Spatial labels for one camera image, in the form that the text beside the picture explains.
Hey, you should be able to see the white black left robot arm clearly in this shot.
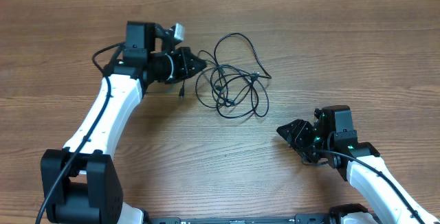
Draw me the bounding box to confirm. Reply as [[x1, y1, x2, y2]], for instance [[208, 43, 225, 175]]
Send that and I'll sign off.
[[36, 21, 206, 223]]

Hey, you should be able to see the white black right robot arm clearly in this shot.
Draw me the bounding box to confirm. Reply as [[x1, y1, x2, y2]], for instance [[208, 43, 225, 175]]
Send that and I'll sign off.
[[276, 105, 439, 223]]

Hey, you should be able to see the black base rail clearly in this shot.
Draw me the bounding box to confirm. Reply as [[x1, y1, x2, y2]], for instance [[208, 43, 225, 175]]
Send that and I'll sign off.
[[145, 214, 335, 224]]

